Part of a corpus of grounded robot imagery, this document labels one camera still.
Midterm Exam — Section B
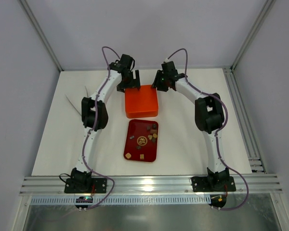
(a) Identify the orange tin lid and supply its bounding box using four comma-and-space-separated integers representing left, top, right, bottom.
125, 85, 158, 112

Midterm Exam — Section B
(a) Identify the orange chocolate tin box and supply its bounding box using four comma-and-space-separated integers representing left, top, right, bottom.
126, 110, 158, 119

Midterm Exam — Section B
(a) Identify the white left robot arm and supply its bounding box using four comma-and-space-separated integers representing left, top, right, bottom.
65, 54, 140, 193

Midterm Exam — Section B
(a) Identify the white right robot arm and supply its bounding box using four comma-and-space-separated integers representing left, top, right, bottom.
151, 61, 234, 192

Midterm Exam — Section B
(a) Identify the brown rectangular chocolate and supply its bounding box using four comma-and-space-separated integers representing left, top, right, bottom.
150, 129, 157, 134

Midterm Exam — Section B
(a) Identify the red tray with gold rim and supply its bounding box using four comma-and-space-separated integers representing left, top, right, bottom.
123, 119, 159, 163

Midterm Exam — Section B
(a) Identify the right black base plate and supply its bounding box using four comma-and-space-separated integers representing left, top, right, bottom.
191, 176, 236, 193

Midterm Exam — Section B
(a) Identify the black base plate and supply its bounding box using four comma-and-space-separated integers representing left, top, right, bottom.
191, 176, 236, 193
64, 178, 107, 194

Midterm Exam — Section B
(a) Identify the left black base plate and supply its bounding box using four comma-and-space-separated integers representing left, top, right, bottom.
64, 178, 107, 194

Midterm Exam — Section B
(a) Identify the perforated cable duct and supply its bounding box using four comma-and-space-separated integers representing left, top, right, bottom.
30, 194, 211, 206

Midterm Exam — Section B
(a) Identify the aluminium front rail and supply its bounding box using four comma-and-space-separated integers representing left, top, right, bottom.
19, 174, 283, 196

